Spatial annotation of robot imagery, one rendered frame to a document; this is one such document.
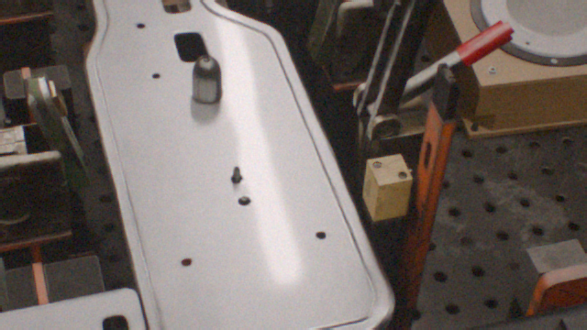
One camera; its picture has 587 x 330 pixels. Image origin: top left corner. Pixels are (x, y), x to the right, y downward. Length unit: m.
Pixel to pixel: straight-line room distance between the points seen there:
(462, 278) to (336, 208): 0.38
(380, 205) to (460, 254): 0.42
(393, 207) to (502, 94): 0.53
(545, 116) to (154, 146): 0.67
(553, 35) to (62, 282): 0.83
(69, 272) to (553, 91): 0.78
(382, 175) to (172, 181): 0.21
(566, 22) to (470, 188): 0.27
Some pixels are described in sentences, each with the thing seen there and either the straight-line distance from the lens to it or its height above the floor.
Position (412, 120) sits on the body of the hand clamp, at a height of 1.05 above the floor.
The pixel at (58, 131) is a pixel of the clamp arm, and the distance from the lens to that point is 1.06.
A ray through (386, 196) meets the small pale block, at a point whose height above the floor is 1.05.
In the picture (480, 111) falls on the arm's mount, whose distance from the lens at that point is 1.55.
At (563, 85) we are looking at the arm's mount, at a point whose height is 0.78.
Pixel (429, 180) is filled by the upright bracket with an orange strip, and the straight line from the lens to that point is 1.00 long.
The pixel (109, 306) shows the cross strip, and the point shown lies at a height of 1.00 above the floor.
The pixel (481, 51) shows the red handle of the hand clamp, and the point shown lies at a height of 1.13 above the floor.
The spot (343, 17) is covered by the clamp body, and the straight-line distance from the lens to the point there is 1.20.
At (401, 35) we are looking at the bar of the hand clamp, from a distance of 1.00.
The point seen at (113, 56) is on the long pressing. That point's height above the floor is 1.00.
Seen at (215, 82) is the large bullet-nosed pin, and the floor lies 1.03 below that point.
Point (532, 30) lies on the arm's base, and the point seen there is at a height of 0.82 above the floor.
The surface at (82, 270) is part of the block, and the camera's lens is 1.06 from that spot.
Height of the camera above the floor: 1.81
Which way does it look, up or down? 47 degrees down
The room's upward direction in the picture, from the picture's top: 4 degrees clockwise
